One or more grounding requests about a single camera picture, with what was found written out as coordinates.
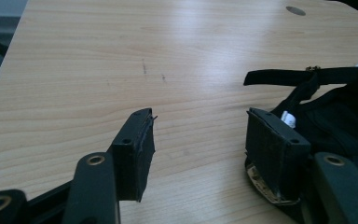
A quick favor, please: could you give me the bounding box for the black strapped garment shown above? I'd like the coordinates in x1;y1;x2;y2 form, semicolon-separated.
242;65;358;224

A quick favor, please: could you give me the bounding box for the grey round table grommet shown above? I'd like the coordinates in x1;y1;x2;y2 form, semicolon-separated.
285;6;307;17

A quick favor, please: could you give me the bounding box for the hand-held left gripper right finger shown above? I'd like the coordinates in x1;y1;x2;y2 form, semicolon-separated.
244;107;311;200

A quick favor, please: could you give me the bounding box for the white garment tag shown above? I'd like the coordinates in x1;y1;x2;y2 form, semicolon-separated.
280;110;297;130

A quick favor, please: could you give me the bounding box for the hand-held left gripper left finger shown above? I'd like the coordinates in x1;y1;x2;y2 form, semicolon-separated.
109;107;157;203

